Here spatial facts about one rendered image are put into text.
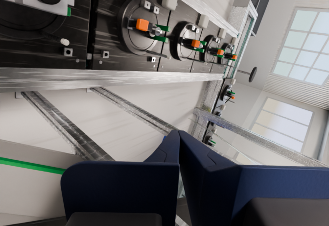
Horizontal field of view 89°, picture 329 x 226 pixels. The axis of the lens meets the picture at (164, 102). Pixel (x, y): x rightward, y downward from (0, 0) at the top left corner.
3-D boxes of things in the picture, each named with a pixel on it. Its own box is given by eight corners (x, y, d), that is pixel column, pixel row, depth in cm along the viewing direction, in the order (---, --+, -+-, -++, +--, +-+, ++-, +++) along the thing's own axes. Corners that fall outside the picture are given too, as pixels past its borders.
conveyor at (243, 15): (153, 238, 181) (162, 247, 174) (231, -6, 106) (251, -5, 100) (174, 213, 213) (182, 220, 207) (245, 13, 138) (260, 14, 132)
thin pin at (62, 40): (39, 35, 27) (63, 45, 23) (39, 29, 27) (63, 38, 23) (45, 36, 28) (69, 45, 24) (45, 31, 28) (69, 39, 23)
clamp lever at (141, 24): (126, 27, 39) (138, 29, 33) (127, 17, 38) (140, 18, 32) (140, 31, 41) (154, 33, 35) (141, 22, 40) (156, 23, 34)
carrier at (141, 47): (87, 67, 40) (120, 84, 34) (97, -55, 32) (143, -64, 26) (152, 70, 59) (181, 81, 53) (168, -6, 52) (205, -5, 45)
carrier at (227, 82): (212, 107, 135) (227, 113, 129) (223, 78, 127) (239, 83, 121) (222, 103, 154) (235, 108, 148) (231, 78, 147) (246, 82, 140)
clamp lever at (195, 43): (180, 43, 58) (194, 46, 52) (181, 37, 58) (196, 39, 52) (188, 45, 60) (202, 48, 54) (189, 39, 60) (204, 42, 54)
